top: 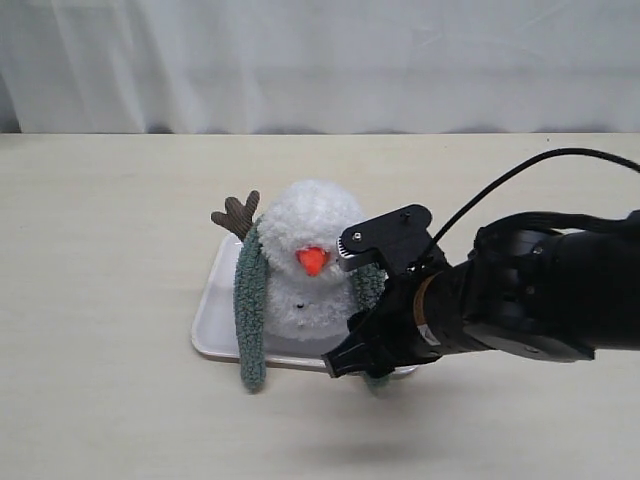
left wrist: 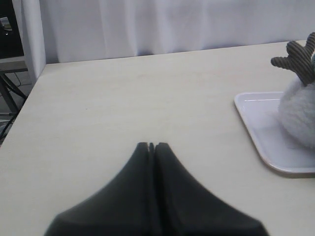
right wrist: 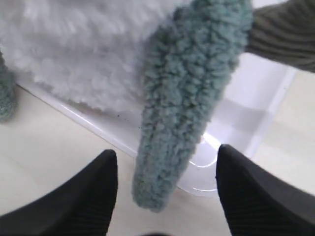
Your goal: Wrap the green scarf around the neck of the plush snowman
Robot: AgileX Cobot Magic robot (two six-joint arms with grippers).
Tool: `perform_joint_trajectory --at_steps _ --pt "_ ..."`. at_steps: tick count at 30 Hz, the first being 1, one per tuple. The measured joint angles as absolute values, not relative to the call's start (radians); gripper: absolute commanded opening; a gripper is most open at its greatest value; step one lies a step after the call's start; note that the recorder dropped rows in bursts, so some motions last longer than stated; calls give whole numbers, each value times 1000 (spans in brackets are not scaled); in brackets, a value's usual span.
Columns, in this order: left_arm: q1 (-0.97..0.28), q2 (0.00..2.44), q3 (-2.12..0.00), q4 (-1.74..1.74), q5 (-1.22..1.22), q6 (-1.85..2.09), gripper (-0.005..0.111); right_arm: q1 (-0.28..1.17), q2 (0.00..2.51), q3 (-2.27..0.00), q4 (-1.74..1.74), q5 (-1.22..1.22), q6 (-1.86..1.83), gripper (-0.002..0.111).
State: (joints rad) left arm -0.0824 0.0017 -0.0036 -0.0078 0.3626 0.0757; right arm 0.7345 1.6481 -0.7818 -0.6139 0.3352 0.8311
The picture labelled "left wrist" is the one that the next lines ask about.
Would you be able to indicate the green fuzzy scarf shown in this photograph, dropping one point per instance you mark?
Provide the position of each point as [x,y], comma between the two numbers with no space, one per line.
[313,60]

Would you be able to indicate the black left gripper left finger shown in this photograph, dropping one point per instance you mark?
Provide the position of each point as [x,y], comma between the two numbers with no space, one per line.
[124,207]

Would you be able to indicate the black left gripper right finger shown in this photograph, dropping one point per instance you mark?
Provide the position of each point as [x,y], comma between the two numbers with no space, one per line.
[187,208]

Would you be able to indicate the white backdrop curtain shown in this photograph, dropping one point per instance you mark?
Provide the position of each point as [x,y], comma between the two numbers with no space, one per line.
[58,31]

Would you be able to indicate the white plush snowman toy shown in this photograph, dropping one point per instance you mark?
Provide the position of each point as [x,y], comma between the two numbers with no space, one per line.
[297,105]

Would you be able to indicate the grey metal frame stand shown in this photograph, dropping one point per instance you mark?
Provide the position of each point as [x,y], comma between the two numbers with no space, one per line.
[7,66]

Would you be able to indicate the white rectangular plastic tray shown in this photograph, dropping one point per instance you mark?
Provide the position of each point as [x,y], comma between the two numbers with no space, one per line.
[276,148]

